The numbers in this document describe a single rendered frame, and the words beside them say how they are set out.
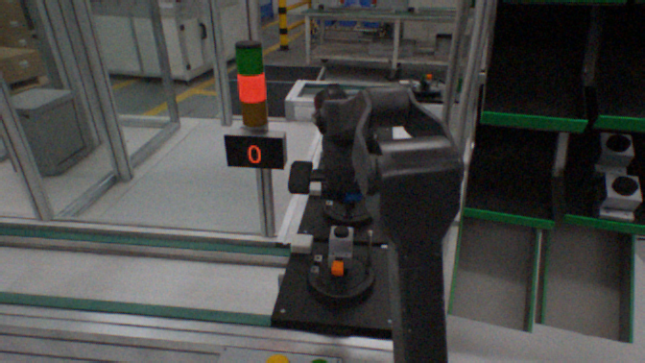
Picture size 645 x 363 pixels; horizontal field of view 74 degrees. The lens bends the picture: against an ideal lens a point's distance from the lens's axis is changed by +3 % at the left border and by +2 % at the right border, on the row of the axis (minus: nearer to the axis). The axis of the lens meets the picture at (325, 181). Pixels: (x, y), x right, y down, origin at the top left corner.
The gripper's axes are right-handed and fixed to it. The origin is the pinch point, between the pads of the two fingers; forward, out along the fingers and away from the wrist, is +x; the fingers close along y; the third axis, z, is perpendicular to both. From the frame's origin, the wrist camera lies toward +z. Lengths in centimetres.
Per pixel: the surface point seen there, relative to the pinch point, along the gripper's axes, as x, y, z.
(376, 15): 289, 2, 407
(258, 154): 1.6, 18.1, 8.7
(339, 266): 4.0, -0.3, -12.7
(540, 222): -8.2, -30.9, -7.0
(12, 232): 24, 82, -4
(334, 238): 6.1, 1.2, -6.6
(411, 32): 454, -56, 570
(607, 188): -11.5, -39.5, -2.4
